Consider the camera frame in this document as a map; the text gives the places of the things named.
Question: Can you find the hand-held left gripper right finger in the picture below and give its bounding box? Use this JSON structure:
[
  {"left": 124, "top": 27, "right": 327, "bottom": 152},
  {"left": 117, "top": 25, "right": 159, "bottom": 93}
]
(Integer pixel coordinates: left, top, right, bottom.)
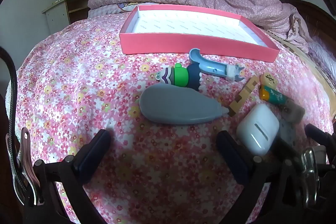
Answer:
[{"left": 216, "top": 130, "right": 303, "bottom": 224}]

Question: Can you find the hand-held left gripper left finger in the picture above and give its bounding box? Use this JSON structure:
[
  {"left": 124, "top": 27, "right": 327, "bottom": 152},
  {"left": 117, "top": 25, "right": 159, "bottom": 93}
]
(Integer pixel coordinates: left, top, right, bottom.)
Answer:
[{"left": 33, "top": 129, "right": 112, "bottom": 224}]

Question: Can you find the green and orange lighter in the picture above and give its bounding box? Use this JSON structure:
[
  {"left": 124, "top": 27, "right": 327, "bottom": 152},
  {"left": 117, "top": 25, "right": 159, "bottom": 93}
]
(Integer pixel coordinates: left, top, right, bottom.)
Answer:
[{"left": 259, "top": 84, "right": 294, "bottom": 106}]

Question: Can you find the cream game tile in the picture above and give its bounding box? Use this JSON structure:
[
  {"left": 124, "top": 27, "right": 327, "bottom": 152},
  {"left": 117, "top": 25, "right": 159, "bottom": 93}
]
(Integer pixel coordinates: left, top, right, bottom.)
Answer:
[{"left": 260, "top": 72, "right": 277, "bottom": 88}]

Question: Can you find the dark wooden headboard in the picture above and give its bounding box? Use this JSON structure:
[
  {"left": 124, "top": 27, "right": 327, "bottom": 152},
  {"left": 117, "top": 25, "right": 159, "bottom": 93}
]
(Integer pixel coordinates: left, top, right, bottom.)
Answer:
[{"left": 280, "top": 0, "right": 336, "bottom": 38}]

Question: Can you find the metal spring clip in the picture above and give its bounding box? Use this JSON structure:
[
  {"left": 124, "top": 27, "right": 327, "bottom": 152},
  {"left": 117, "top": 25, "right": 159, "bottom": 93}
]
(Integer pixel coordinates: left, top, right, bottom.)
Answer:
[
  {"left": 16, "top": 127, "right": 44, "bottom": 206},
  {"left": 301, "top": 147, "right": 319, "bottom": 207}
]

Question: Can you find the pink floral bed sheet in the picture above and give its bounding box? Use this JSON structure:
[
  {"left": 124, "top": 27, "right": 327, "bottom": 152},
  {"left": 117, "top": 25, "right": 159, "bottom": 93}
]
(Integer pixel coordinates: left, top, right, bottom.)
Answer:
[{"left": 5, "top": 14, "right": 336, "bottom": 224}]

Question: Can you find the green figure toy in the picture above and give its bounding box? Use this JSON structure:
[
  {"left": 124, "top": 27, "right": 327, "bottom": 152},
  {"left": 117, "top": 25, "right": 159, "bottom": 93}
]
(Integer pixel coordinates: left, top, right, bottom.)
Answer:
[{"left": 157, "top": 63, "right": 202, "bottom": 90}]

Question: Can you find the cartoon printed blanket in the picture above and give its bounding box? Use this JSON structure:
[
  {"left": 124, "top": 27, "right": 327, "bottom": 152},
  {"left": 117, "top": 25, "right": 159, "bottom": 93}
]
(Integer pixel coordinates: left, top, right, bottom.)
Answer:
[{"left": 88, "top": 2, "right": 139, "bottom": 17}]

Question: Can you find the light blue plastic handle tool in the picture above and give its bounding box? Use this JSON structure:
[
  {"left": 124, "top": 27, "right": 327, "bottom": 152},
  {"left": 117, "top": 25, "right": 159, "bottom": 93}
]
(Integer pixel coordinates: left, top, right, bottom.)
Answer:
[{"left": 189, "top": 48, "right": 246, "bottom": 82}]

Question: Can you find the pink cardboard box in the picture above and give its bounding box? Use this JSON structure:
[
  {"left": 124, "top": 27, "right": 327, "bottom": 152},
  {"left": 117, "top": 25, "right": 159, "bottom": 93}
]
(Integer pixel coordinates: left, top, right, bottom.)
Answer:
[{"left": 119, "top": 5, "right": 281, "bottom": 62}]

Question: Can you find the fluffy grey blanket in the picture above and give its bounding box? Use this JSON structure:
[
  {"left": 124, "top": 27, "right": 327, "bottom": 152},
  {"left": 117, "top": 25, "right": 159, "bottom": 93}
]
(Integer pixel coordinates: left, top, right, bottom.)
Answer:
[{"left": 307, "top": 35, "right": 336, "bottom": 75}]

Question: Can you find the white earbud case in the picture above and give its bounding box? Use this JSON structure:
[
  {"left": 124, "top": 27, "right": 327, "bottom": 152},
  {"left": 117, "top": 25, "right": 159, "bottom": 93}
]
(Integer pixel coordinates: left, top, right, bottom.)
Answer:
[{"left": 236, "top": 103, "right": 280, "bottom": 157}]

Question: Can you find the grey correction tape dispenser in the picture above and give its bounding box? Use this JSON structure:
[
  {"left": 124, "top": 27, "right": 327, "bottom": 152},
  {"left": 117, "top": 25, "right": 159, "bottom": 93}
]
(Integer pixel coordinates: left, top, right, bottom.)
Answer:
[{"left": 139, "top": 83, "right": 230, "bottom": 125}]

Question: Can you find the tan woven mat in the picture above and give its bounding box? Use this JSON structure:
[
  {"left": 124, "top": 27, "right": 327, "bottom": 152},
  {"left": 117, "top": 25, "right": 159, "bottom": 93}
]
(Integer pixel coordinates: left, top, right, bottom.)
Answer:
[{"left": 262, "top": 27, "right": 336, "bottom": 114}]

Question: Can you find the wooden puzzle piece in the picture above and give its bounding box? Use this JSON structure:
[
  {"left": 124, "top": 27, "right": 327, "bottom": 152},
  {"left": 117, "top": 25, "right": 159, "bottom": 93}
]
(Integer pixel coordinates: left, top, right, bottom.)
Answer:
[{"left": 228, "top": 76, "right": 260, "bottom": 117}]

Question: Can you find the pale bedside shelf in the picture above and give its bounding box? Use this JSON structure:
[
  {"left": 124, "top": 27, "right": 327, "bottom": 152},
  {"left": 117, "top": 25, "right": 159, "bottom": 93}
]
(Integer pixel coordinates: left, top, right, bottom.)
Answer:
[{"left": 42, "top": 0, "right": 95, "bottom": 35}]

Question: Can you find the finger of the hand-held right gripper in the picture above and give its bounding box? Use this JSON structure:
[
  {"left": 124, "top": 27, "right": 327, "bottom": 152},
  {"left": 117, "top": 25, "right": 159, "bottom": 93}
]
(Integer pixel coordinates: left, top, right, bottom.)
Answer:
[
  {"left": 304, "top": 124, "right": 336, "bottom": 159},
  {"left": 273, "top": 135, "right": 300, "bottom": 165}
]

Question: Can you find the black cable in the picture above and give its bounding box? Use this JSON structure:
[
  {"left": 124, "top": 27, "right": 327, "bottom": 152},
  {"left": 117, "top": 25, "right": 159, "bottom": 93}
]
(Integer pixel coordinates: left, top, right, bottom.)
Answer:
[{"left": 0, "top": 47, "right": 21, "bottom": 203}]

